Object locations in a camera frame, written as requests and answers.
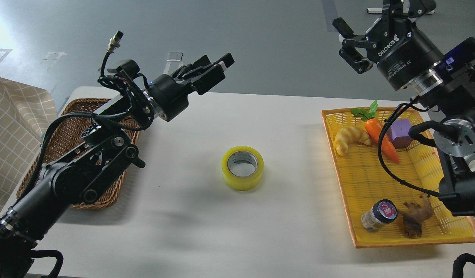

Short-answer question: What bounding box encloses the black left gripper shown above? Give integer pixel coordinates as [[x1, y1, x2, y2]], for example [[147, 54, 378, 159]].
[[149, 53, 235, 122]]

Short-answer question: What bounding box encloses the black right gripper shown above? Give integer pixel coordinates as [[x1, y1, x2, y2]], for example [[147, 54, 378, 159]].
[[332, 0, 444, 90]]

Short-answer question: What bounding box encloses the yellow tape roll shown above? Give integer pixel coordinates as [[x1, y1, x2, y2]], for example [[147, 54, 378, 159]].
[[221, 146, 264, 191]]

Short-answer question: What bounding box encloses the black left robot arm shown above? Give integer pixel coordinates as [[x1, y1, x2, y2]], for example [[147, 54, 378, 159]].
[[0, 31, 235, 278]]

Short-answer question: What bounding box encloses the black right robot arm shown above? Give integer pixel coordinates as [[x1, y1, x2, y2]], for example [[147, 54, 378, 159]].
[[332, 0, 475, 217]]

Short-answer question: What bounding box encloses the white stand base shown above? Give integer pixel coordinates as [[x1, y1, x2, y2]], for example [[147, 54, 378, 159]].
[[366, 7, 435, 16]]

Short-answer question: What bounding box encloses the toy carrot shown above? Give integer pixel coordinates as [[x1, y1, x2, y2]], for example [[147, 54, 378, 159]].
[[350, 100, 400, 164]]

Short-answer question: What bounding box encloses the purple cube block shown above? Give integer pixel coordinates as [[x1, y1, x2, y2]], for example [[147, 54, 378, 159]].
[[387, 119, 413, 149]]

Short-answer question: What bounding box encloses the toy croissant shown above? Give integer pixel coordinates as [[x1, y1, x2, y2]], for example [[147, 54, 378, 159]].
[[334, 126, 373, 156]]

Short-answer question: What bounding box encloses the brown wicker basket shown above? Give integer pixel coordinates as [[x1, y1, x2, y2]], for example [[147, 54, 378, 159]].
[[16, 98, 141, 210]]

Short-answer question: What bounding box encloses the small jar dark lid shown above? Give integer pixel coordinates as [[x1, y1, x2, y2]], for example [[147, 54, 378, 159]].
[[361, 199, 398, 232]]

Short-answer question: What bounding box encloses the yellow plastic basket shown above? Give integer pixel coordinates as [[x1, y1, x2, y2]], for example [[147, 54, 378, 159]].
[[321, 107, 475, 248]]

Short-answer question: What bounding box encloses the beige checkered cloth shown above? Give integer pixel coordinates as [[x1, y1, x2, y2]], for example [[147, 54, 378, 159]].
[[0, 77, 57, 213]]

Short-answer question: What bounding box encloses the brown toy animal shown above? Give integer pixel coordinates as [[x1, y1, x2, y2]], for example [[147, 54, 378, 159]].
[[400, 195, 434, 239]]

